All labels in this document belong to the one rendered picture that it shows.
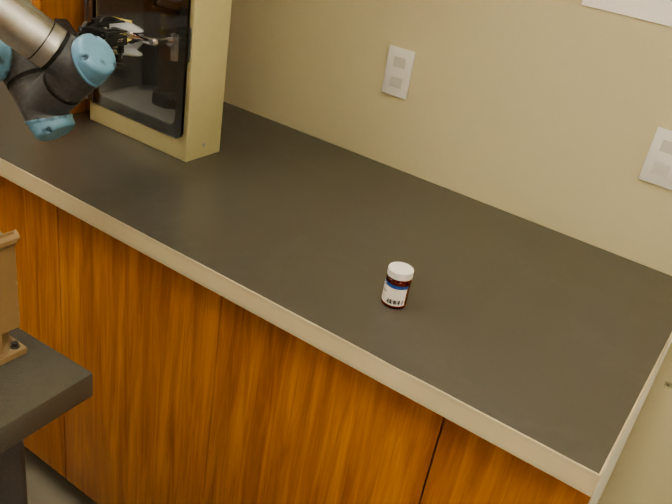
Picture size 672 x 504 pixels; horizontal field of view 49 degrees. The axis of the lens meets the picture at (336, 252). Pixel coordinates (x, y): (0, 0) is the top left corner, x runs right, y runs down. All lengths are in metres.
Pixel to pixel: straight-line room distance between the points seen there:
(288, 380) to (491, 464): 0.38
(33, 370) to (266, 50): 1.22
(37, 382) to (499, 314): 0.75
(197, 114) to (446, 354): 0.81
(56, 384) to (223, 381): 0.46
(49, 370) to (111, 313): 0.55
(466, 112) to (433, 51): 0.16
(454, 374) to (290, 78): 1.10
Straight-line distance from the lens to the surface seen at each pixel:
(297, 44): 1.97
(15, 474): 1.15
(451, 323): 1.25
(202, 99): 1.66
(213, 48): 1.65
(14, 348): 1.08
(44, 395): 1.02
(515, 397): 1.13
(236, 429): 1.46
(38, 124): 1.37
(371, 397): 1.21
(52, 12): 1.84
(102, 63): 1.27
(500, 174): 1.74
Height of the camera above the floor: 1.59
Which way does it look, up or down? 28 degrees down
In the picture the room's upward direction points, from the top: 10 degrees clockwise
